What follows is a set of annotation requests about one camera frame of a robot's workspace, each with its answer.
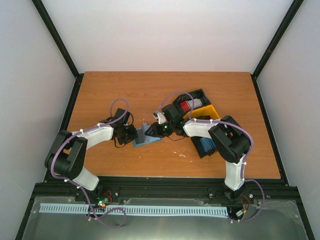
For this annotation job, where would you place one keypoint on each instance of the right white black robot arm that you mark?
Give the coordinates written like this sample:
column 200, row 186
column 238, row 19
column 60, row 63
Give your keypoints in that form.
column 230, row 140

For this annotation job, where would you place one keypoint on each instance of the white card stack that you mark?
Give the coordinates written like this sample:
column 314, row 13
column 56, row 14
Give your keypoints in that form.
column 195, row 103

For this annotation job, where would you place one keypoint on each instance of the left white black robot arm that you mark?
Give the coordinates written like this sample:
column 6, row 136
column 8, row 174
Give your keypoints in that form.
column 66, row 156

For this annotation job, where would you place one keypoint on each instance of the right black frame post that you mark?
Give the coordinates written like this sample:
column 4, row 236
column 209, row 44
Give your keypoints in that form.
column 283, row 26

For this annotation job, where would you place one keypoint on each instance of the yellow bin with dark cards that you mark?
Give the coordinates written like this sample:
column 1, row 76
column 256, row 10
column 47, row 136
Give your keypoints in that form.
column 203, row 111

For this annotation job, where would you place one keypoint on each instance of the blue card stack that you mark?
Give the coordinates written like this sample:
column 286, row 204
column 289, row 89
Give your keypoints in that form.
column 207, row 144

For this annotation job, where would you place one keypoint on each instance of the blue card holder wallet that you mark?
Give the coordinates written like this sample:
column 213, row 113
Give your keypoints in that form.
column 143, row 139

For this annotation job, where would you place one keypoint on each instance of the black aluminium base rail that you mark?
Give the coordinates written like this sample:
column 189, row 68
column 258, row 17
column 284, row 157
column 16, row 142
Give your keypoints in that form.
column 208, row 190

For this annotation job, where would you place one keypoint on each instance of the black frame post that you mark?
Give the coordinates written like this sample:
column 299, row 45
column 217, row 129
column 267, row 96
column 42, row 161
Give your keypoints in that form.
column 49, row 24
column 283, row 26

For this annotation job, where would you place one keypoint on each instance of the black bin with red cards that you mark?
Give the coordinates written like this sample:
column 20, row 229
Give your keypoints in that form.
column 199, row 93

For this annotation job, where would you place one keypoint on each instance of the light blue slotted cable duct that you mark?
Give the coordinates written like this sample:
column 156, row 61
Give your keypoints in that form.
column 141, row 210

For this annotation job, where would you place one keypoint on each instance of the left black frame post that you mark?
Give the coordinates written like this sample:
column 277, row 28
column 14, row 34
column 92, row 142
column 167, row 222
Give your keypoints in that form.
column 49, row 24

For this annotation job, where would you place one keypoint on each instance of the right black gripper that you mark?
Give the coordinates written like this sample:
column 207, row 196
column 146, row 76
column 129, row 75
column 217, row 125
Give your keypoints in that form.
column 155, row 131

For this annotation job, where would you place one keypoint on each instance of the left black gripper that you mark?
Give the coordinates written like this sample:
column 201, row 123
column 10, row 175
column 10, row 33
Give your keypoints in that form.
column 134, row 135

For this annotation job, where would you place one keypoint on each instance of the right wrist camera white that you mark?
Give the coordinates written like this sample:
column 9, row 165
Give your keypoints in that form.
column 160, row 117

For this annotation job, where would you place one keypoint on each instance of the black bin with blue cards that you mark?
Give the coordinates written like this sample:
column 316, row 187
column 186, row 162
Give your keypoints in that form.
column 198, row 147

